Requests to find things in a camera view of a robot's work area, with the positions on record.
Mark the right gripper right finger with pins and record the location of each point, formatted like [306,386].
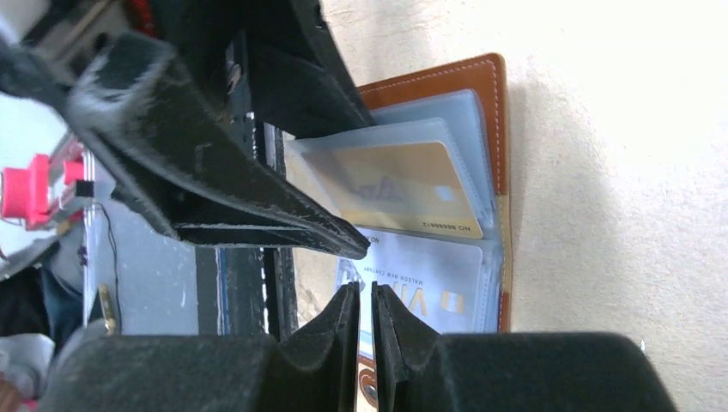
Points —
[419,369]

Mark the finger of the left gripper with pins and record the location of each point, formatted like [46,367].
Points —
[292,74]
[138,111]

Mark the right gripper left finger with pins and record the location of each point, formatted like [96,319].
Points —
[314,370]

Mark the brown leather card holder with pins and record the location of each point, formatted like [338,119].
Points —
[464,106]

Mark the red device in background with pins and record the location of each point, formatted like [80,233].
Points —
[51,191]

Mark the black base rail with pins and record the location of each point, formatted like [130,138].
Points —
[246,292]

